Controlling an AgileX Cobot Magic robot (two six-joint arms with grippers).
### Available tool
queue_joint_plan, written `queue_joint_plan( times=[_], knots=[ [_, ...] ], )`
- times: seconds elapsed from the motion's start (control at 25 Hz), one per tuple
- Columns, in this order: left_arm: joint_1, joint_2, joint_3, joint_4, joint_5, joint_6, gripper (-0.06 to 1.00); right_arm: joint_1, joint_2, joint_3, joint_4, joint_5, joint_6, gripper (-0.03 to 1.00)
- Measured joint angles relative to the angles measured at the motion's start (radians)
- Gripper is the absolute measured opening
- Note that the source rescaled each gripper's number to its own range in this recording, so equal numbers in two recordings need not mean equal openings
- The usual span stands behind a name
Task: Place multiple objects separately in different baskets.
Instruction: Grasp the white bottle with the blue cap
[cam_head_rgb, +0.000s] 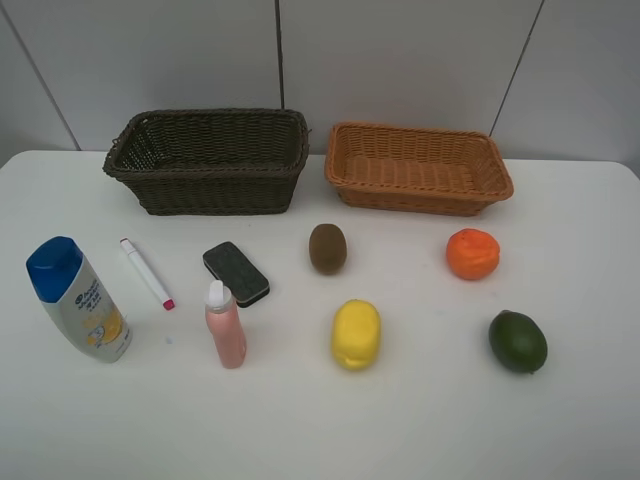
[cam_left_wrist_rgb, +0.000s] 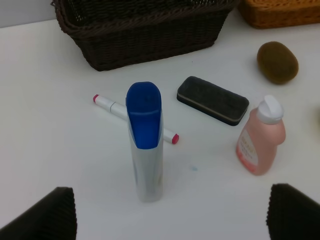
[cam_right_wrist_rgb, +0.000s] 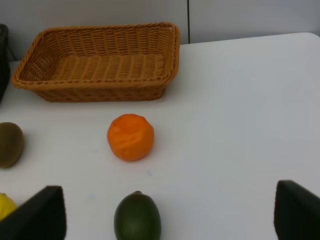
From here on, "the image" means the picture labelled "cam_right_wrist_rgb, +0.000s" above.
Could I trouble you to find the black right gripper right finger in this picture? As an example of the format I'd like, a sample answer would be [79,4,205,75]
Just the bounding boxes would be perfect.
[273,180,320,240]

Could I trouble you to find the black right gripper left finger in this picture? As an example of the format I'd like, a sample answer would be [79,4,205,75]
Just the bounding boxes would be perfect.
[0,185,67,240]

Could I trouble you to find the yellow lemon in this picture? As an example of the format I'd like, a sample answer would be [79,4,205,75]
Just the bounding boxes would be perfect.
[0,193,17,220]

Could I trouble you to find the brown kiwi fruit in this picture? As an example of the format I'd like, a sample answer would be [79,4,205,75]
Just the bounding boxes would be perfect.
[0,122,24,169]

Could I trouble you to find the orange fruit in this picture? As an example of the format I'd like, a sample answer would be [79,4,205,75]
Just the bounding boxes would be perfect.
[107,113,155,162]

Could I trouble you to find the green avocado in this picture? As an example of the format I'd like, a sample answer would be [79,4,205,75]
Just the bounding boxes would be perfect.
[113,191,162,240]

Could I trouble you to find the dark brown wicker basket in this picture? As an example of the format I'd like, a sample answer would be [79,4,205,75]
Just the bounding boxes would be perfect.
[0,24,10,100]

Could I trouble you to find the orange wicker basket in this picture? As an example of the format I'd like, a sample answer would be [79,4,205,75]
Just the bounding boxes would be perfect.
[11,22,181,103]

